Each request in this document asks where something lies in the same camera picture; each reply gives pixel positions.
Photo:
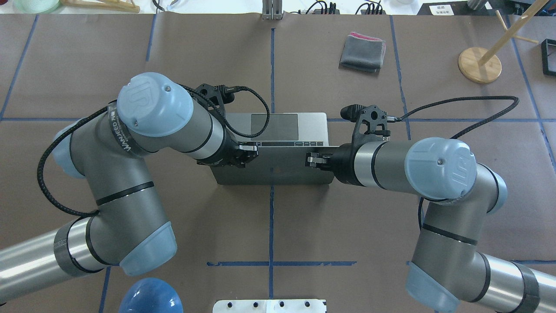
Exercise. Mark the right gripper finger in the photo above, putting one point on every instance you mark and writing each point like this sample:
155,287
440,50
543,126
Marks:
316,160

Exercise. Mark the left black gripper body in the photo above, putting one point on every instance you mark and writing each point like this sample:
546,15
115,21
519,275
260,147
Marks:
229,153

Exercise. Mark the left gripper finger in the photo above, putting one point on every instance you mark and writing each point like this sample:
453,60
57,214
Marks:
248,149

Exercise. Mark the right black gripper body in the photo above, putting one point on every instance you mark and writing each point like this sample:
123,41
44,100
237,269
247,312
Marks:
344,162

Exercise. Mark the grey laptop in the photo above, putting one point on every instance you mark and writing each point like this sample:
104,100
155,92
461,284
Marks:
282,149

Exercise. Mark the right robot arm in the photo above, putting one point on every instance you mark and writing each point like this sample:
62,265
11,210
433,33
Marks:
446,267

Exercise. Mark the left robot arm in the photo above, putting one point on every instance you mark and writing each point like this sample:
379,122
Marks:
129,227

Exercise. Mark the grey folded cloth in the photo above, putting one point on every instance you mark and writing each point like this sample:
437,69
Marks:
363,53

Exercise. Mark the blue desk lamp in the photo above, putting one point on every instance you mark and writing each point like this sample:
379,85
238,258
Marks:
151,295

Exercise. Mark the wooden mug tree stand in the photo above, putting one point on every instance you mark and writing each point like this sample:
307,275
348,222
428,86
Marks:
483,66

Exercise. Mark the black box with label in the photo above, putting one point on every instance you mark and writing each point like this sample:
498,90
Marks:
455,8

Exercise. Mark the green glass plate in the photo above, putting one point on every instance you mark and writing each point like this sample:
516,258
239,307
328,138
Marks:
36,6

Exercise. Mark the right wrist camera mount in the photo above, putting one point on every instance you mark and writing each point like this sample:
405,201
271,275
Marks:
370,123

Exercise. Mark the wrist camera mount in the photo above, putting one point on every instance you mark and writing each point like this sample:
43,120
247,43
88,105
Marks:
220,95
370,123

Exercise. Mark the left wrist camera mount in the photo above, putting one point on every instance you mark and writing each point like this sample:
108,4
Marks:
220,95

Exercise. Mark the aluminium frame post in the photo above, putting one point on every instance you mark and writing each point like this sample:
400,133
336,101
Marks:
272,10

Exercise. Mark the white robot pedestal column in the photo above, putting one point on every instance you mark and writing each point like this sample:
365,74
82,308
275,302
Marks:
271,306

